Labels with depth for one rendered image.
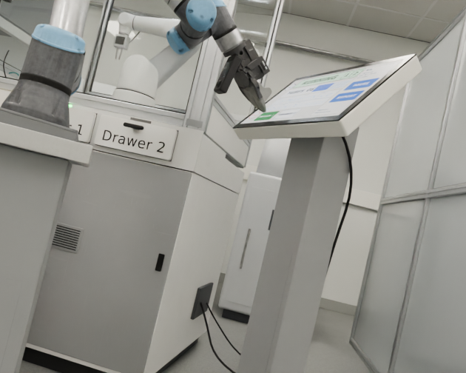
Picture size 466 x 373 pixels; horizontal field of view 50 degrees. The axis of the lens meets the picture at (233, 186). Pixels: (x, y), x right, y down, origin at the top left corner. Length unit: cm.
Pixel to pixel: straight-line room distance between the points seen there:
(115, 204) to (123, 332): 44
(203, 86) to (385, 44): 378
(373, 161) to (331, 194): 369
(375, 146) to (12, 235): 433
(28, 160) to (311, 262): 78
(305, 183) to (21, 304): 78
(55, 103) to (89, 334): 94
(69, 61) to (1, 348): 64
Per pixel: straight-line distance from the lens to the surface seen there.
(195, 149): 173
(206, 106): 175
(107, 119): 184
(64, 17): 140
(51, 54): 121
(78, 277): 186
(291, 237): 141
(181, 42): 141
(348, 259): 503
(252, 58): 151
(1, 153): 114
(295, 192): 144
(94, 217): 183
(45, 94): 118
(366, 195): 501
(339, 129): 122
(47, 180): 113
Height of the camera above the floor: 69
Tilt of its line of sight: 3 degrees up
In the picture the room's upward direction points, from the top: 13 degrees clockwise
